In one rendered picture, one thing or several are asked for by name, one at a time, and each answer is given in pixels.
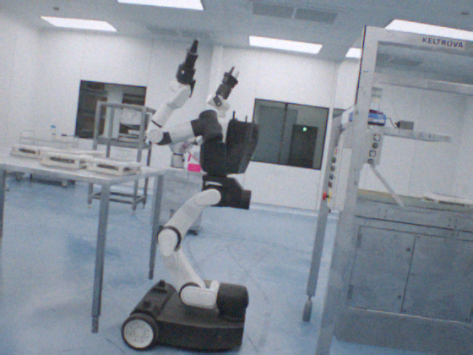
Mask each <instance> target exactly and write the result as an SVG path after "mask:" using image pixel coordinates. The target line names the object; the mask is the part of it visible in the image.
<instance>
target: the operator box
mask: <svg viewBox="0 0 473 355"><path fill-rule="evenodd" d="M335 148H337V153H336V155H335V154H334V157H335V156H336V159H337V160H335V163H334V162H333V163H332V164H333V165H334V167H335V170H334V171H331V174H332V173H333V174H334V178H333V181H331V179H330V182H331V183H332V185H333V188H332V189H330V188H329V191H330V198H331V199H330V200H329V203H328V199H327V203H326V205H327V206H328V207H329V209H330V210H337V211H343V207H344V204H345V202H346V197H345V191H346V186H347V180H348V175H349V169H350V164H351V163H352V158H351V153H352V150H348V149H345V148H342V147H335ZM335 148H334V153H335ZM329 191H328V195H329Z"/></svg>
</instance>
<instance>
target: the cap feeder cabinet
mask: <svg viewBox="0 0 473 355"><path fill-rule="evenodd" d="M156 167H162V168H168V173H165V176H164V184H163V192H162V200H161V208H160V222H159V226H164V225H165V224H166V223H168V222H169V220H170V219H171V218H172V217H173V216H174V215H175V213H176V212H177V211H178V210H179V209H180V208H181V207H182V206H183V205H184V204H185V203H186V202H187V201H189V200H190V199H191V198H192V197H193V196H195V195H196V194H198V193H200V192H201V188H202V182H203V181H202V175H203V174H205V173H206V172H203V170H201V172H193V171H188V168H187V167H186V168H185V167H171V166H170V165H167V164H164V165H160V166H156ZM157 182H158V175H156V176H155V181H154V188H153V196H152V204H151V212H150V224H152V225H153V220H154V213H155V198H156V190H157ZM206 208H207V206H206V207H204V209H203V210H202V212H201V213H200V214H199V215H198V217H197V218H196V220H195V221H194V222H193V224H192V225H191V226H190V227H189V230H195V233H194V234H193V235H197V233H196V231H198V230H199V229H200V227H202V225H203V224H204V221H205V215H206Z"/></svg>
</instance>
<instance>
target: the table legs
mask: <svg viewBox="0 0 473 355"><path fill-rule="evenodd" d="M164 176H165V173H164V174H161V175H158V182H157V190H156V198H155V213H154V220H153V228H152V236H151V238H152V244H151V251H150V265H149V267H150V271H149V279H150V280H153V276H154V268H155V260H156V252H157V245H158V244H157V242H156V234H157V232H158V230H159V222H160V208H161V200H162V192H163V184H164ZM5 180H6V170H3V169H0V248H1V243H2V239H1V238H2V237H3V213H4V202H5ZM110 191H111V186H106V185H101V204H100V213H99V222H98V231H97V239H96V248H95V251H96V257H95V273H94V281H93V283H94V290H93V298H92V306H91V308H92V315H91V316H93V318H92V326H91V332H92V333H93V334H96V333H98V330H99V322H100V321H99V315H100V314H101V300H102V298H101V292H102V284H103V276H104V268H103V267H104V258H105V250H106V234H107V217H108V208H109V199H110Z"/></svg>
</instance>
